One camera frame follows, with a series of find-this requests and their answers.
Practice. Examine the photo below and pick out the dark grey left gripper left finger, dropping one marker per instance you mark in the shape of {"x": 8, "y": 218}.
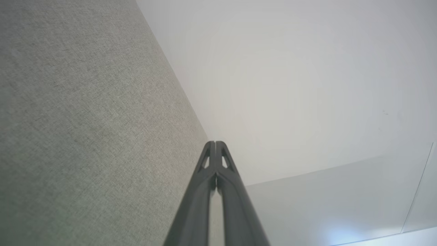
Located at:
{"x": 194, "y": 212}

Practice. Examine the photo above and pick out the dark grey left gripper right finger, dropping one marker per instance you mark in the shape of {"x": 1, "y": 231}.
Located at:
{"x": 239, "y": 218}

